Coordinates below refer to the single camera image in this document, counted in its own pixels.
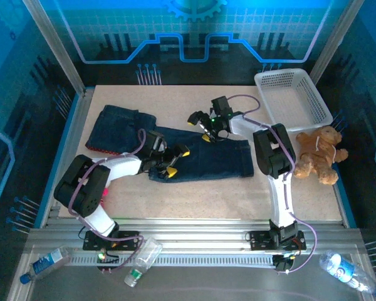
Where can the pink striped plush toy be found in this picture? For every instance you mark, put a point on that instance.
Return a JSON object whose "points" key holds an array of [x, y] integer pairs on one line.
{"points": [[105, 192]]}

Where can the aluminium table side rail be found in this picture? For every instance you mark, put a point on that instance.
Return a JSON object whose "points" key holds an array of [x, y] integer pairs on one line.
{"points": [[72, 131]]}

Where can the white perforated plastic basket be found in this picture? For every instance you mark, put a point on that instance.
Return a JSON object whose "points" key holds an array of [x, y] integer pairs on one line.
{"points": [[288, 103]]}

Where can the blue denim jeans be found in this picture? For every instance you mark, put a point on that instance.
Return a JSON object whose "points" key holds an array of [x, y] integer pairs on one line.
{"points": [[119, 128], [219, 156]]}

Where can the aluminium frame post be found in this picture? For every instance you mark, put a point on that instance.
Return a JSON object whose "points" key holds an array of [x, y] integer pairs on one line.
{"points": [[333, 47], [56, 47]]}

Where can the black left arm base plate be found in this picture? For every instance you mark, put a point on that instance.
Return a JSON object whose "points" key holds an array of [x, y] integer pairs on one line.
{"points": [[125, 241]]}

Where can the blue label water bottle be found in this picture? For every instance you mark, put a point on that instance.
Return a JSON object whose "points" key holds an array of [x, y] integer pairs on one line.
{"points": [[45, 263], [341, 269]]}

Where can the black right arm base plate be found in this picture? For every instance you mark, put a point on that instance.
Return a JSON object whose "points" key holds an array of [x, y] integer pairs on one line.
{"points": [[260, 239]]}

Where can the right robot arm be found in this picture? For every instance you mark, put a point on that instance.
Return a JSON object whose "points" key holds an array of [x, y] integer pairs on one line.
{"points": [[279, 194]]}

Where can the empty clear green-capped bottle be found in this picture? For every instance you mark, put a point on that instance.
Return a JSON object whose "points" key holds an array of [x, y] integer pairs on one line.
{"points": [[145, 255]]}

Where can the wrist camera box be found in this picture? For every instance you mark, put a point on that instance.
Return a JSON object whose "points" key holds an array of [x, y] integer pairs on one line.
{"points": [[155, 140], [221, 105]]}

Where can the red polka dot skirt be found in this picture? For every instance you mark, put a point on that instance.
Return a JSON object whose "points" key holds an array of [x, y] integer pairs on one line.
{"points": [[103, 152]]}

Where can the aluminium frame rail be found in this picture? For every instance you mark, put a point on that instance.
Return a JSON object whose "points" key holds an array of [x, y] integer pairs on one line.
{"points": [[191, 229]]}

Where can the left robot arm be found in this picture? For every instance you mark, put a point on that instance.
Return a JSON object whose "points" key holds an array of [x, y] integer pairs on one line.
{"points": [[122, 166]]}

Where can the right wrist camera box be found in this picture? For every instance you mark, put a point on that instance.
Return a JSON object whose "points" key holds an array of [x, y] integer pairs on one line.
{"points": [[221, 105]]}

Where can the brown teddy bear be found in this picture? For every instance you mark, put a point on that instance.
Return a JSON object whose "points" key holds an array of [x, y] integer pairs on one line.
{"points": [[319, 150]]}

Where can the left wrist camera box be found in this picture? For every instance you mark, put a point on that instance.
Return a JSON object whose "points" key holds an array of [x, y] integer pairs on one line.
{"points": [[155, 140]]}

